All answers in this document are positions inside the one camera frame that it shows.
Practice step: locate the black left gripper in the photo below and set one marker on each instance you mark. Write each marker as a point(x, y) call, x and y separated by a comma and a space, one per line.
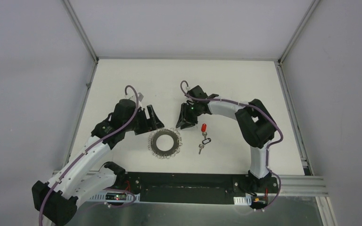
point(144, 120)

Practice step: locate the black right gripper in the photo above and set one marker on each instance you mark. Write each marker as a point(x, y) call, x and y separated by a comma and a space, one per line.
point(183, 111)

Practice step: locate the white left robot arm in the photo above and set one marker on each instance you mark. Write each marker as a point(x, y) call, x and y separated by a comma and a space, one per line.
point(59, 198)

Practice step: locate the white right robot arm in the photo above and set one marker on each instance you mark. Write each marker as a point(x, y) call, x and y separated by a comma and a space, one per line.
point(255, 123)

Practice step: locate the red key tag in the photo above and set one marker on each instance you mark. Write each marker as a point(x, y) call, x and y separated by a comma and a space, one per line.
point(203, 127)

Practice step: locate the black key tag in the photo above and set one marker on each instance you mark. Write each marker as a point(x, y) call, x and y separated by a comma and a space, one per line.
point(206, 141)

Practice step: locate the silver key on black tag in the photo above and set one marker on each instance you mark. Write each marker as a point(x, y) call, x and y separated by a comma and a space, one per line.
point(201, 147)

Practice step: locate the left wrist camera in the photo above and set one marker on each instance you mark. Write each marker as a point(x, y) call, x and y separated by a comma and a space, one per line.
point(140, 97)

